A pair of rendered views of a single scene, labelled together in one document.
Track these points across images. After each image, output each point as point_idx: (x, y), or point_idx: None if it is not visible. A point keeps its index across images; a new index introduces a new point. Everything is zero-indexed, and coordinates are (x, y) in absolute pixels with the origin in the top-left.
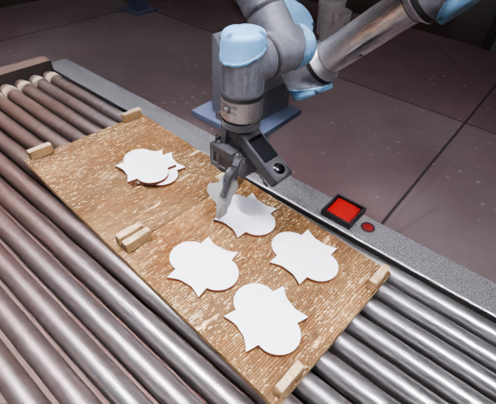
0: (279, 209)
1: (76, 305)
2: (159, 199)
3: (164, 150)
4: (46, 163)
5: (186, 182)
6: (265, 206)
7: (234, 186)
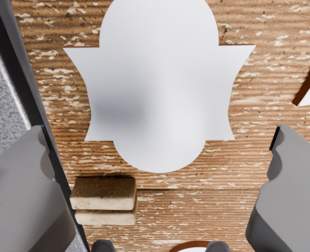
0: (55, 45)
1: None
2: (243, 230)
3: None
4: None
5: (174, 232)
6: (89, 80)
7: (308, 230)
